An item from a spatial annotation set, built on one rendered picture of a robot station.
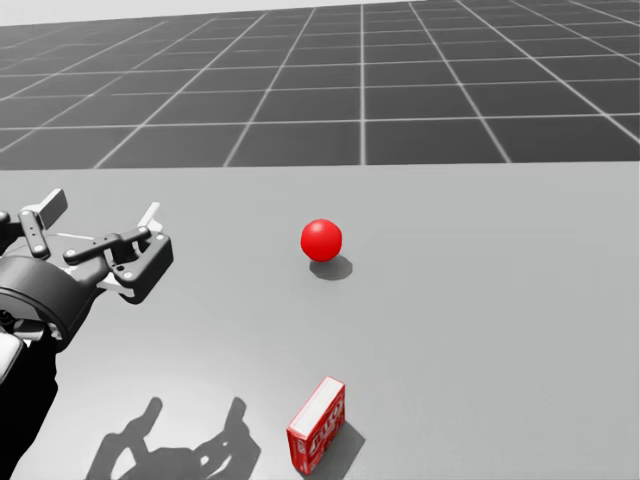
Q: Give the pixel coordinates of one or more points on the small glossy ball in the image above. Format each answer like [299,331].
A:
[321,240]

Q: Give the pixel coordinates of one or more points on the red and white carton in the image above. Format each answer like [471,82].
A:
[320,425]

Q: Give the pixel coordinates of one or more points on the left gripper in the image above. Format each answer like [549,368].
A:
[45,295]

